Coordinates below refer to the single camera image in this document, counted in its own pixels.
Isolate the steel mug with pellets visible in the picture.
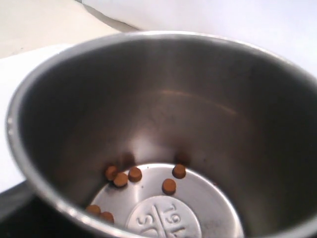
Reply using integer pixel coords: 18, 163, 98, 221
5, 31, 317, 238

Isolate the white curtain backdrop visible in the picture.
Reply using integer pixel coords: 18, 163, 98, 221
84, 0, 317, 74

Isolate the white plastic tray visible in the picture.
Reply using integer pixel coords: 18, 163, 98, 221
0, 43, 75, 193

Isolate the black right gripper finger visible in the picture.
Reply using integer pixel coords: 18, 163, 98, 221
0, 182, 74, 238

